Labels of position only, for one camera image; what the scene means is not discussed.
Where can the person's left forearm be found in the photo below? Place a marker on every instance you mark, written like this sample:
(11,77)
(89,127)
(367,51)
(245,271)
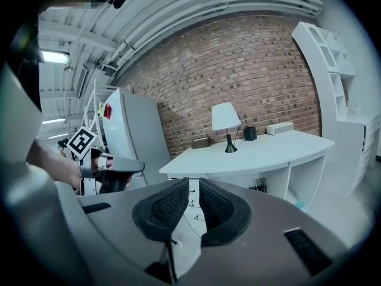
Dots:
(56,164)

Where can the black square holder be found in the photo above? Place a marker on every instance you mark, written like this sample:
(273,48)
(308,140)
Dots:
(250,133)

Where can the white refrigerator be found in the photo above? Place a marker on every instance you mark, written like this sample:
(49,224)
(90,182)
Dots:
(134,130)

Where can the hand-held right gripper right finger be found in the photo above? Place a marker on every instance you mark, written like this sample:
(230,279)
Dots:
(220,216)

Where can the white metal rack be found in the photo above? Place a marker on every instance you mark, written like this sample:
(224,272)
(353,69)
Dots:
(93,109)

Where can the brown box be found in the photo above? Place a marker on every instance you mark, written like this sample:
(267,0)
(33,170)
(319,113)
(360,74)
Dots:
(201,143)

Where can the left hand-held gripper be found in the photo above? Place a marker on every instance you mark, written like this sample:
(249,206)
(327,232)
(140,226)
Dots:
(119,164)

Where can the white cabinet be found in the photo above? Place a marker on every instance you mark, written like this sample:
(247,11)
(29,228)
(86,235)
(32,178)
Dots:
(348,147)

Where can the white rectangular speaker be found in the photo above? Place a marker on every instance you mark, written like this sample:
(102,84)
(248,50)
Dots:
(279,128)

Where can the red fridge sticker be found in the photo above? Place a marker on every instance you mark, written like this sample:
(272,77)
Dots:
(107,111)

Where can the white shade table lamp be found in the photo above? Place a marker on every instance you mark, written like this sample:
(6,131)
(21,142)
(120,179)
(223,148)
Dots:
(224,116)

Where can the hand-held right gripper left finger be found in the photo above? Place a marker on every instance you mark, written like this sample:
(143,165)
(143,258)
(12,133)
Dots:
(166,210)

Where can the white open shelf unit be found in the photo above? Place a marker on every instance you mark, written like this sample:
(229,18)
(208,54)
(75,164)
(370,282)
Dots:
(324,70)

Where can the white desk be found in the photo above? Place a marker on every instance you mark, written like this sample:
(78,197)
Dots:
(262,150)

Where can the ceiling light panel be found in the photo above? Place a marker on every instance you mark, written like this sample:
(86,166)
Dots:
(55,57)

